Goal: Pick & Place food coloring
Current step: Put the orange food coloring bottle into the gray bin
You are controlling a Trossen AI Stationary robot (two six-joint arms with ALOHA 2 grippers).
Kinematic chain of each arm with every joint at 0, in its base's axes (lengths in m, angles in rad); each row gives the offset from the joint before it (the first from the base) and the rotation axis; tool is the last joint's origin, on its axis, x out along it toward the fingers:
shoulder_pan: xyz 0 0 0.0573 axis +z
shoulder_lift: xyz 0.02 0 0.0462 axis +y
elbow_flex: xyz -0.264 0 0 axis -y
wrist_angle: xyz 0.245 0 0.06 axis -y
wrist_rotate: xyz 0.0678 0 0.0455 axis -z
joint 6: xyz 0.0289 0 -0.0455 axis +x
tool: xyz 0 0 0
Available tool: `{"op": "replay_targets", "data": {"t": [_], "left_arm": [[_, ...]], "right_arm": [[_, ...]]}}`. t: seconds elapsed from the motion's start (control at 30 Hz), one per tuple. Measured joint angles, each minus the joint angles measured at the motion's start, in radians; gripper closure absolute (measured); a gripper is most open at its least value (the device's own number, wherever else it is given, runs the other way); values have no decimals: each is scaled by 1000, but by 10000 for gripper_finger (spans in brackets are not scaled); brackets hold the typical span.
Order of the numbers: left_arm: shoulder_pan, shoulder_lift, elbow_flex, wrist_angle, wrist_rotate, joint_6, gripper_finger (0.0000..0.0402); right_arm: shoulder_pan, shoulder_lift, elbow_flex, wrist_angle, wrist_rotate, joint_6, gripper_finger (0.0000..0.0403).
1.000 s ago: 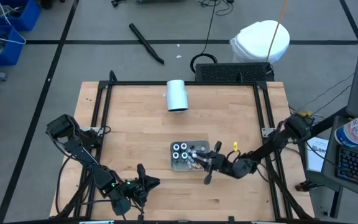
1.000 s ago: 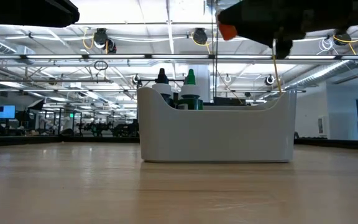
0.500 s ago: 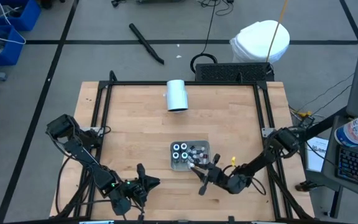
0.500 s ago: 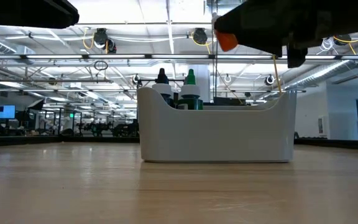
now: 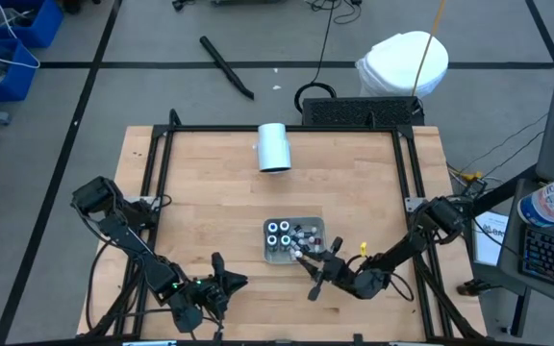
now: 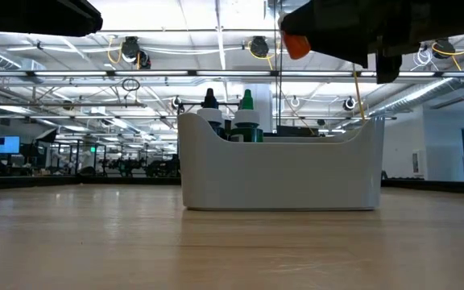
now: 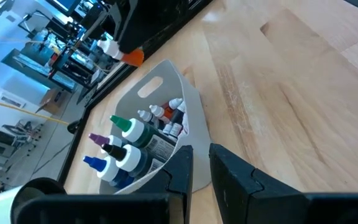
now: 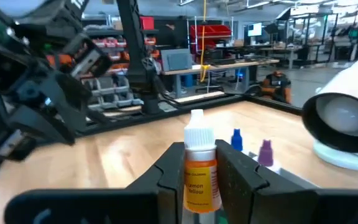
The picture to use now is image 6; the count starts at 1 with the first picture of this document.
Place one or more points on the pale grey plastic bin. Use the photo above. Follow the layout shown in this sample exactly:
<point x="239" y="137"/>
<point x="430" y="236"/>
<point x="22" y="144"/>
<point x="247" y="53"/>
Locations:
<point x="280" y="177"/>

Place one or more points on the long ceiling light bar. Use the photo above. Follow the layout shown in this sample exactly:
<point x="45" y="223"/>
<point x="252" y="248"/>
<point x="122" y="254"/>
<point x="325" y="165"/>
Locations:
<point x="155" y="73"/>

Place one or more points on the small orange dropper bottle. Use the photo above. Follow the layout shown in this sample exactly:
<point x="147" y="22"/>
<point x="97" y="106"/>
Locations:
<point x="296" y="46"/>

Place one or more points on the silver ventilation duct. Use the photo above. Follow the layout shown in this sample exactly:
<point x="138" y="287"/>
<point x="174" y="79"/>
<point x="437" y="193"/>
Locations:
<point x="417" y="94"/>

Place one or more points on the dark computer monitor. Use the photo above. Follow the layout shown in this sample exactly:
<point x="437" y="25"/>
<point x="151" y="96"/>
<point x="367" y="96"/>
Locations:
<point x="6" y="145"/>

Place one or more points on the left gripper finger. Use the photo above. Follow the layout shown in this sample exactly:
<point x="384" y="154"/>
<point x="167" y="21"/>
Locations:
<point x="34" y="16"/>

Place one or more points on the distant black workstation frame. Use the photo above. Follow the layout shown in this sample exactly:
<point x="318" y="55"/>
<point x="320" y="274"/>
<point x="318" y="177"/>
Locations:
<point x="63" y="161"/>

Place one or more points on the large bottle with green tip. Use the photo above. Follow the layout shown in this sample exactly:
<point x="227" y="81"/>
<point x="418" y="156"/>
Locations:
<point x="247" y="118"/>

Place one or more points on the black aluminium rig frame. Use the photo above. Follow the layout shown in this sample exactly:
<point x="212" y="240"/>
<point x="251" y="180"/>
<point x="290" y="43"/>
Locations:
<point x="55" y="181"/>

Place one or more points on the large bottle with black tip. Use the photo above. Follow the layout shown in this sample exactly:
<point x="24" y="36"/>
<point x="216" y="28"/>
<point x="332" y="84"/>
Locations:
<point x="210" y="110"/>

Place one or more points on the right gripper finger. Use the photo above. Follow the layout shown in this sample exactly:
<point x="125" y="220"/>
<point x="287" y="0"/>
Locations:
<point x="328" y="24"/>

